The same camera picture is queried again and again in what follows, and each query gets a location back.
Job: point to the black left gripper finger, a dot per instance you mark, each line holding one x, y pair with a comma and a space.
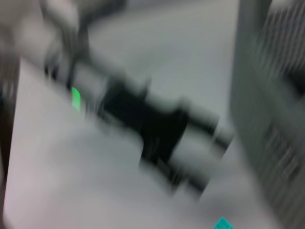
212, 128
181, 179

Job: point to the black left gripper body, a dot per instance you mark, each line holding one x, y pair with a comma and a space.
147, 119

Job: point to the grey-green perforated storage bin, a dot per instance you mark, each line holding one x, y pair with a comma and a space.
269, 119

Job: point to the teal square block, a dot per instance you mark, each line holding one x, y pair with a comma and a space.
222, 224

